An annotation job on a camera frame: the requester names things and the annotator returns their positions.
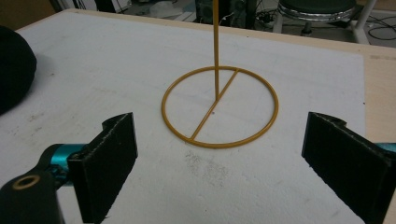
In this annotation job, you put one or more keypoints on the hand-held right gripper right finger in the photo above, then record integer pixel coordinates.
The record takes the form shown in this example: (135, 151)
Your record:
(345, 161)

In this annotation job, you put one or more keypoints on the round stool with chrome rim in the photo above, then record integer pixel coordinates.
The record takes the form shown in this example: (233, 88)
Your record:
(316, 9)

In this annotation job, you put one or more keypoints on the white metal stand leg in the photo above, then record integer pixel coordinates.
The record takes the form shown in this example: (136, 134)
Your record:
(361, 21)

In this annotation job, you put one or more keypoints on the white table mat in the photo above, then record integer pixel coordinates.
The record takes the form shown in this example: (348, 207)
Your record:
(155, 77)

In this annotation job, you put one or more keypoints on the black cloth hat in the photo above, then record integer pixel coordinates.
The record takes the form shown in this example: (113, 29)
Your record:
(14, 68)

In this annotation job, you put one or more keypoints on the black equipment box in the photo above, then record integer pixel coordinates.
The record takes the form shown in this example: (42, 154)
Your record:
(232, 12)

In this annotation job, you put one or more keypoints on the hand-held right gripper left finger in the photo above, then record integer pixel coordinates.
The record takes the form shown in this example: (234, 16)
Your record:
(104, 161)

